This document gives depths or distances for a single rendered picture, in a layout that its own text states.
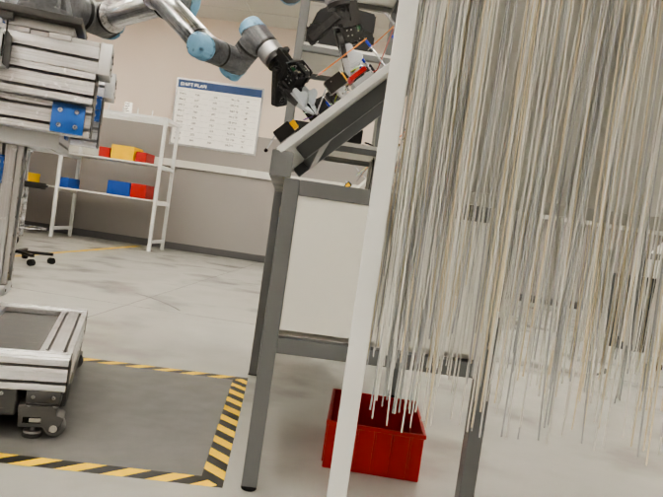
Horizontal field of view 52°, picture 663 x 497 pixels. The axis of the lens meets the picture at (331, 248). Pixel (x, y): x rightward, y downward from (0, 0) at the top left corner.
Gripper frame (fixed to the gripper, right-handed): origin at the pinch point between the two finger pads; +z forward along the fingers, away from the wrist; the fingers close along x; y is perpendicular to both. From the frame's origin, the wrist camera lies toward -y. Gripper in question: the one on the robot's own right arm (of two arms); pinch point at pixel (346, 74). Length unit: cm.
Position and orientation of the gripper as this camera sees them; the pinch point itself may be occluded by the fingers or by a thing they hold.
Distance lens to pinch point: 202.2
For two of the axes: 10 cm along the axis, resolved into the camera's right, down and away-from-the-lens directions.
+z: 2.2, 9.7, 0.9
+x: -0.2, -0.9, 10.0
